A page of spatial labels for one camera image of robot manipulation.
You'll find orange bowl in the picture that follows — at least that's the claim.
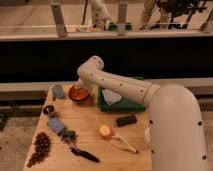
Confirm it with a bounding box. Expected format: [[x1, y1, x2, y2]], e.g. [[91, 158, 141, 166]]
[[68, 87, 90, 103]]

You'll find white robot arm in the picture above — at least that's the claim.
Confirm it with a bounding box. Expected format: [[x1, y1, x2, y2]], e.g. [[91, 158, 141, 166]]
[[77, 56, 209, 171]]

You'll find small grey-blue cup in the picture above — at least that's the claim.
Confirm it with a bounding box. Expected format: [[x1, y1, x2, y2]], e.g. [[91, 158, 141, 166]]
[[51, 84, 64, 100]]

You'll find white cloth in bin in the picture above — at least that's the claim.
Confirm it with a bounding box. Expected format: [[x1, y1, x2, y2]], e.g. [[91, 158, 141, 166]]
[[102, 89, 122, 105]]

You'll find green plastic bin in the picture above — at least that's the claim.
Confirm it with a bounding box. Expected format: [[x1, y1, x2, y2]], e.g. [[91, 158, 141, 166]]
[[97, 76, 147, 113]]

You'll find small dark round jar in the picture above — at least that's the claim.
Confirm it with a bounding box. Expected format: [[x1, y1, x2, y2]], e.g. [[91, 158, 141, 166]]
[[43, 105, 56, 118]]

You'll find yellow toy apple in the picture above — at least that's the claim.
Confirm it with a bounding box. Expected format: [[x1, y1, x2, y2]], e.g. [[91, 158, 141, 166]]
[[99, 125, 113, 140]]

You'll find black rectangular block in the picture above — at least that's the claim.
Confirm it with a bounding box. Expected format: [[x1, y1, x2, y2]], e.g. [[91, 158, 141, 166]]
[[116, 115, 137, 127]]

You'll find pale wooden spoon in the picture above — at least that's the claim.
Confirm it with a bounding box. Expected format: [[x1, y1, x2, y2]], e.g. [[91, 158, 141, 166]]
[[110, 134, 138, 154]]

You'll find green box in background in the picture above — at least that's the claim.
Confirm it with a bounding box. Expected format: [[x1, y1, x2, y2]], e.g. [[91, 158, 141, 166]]
[[107, 22, 132, 31]]

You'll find bunch of brown grapes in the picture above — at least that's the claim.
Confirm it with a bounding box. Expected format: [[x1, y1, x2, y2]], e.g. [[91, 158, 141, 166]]
[[27, 132, 50, 167]]

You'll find white cup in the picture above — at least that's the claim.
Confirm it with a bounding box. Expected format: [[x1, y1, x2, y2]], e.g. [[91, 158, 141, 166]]
[[144, 128, 151, 147]]

